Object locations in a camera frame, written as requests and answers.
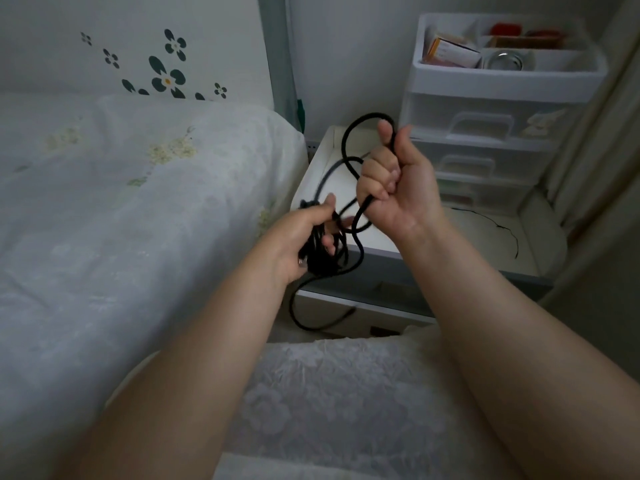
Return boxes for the white packets in drawer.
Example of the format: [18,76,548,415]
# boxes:
[520,109,569,141]

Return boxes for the white bedside table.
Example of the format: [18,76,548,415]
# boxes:
[289,126,569,341]

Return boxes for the person's right hand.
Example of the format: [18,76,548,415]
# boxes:
[355,120,447,243]

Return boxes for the person's left forearm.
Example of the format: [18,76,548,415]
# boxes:
[50,242,297,480]

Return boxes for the beige curtain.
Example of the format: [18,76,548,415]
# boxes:
[539,0,640,306]

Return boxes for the person's right forearm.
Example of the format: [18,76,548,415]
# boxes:
[397,215,640,480]

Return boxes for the white lace garment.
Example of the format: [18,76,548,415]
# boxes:
[212,325,526,480]

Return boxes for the person's left hand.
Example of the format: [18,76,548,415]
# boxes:
[257,193,356,287]

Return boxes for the bed with white floral bedspread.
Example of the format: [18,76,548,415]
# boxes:
[0,92,310,480]

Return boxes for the orange and white box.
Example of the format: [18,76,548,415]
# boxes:
[422,27,484,69]

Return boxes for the white plastic drawer unit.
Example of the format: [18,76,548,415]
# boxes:
[398,13,609,216]

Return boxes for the white headboard with flower decals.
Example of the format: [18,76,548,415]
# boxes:
[0,0,276,103]

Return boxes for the brown flat box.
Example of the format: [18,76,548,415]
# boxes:
[486,35,569,50]

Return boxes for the thick black cable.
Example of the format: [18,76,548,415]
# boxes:
[287,112,401,333]

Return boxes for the thin black wire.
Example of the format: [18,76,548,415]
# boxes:
[450,207,520,260]

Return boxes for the round metal tin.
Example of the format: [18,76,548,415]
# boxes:
[481,49,536,72]

